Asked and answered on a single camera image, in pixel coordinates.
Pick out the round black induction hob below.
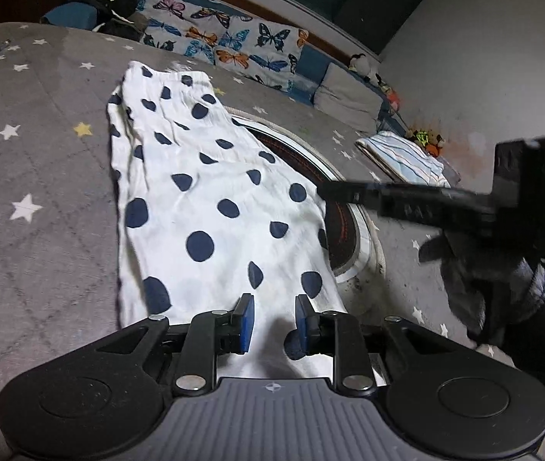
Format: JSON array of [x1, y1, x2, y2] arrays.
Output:
[[231, 115, 387, 285]]

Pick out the grey cushion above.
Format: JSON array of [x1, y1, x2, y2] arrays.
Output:
[[313, 62, 384, 135]]

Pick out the olive garment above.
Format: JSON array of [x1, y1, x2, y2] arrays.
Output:
[[109, 10, 151, 42]]

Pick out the white and black plush dog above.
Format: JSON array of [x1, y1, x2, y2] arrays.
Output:
[[348, 53, 382, 85]]

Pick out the butterfly print pillow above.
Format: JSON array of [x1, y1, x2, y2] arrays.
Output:
[[215, 14, 310, 94], [140, 0, 236, 66]]

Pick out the person's right hand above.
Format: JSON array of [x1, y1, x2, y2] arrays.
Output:
[[419, 229, 545, 347]]

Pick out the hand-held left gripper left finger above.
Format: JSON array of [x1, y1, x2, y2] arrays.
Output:
[[95, 294, 256, 393]]

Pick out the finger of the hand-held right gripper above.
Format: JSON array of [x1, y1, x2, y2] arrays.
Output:
[[318, 180, 389, 213]]

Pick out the folded blue striped blanket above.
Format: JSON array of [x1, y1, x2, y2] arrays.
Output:
[[355, 131, 451, 188]]

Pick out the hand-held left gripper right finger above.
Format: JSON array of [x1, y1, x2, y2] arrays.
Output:
[[296, 294, 451, 392]]

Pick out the white navy polka-dot pants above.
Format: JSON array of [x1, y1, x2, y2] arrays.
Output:
[[106, 60, 350, 380]]

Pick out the brown plush bear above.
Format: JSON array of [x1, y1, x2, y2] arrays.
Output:
[[409, 127, 446, 157]]

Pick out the grey star-print tablecloth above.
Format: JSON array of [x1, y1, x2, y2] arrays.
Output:
[[0, 22, 513, 461]]

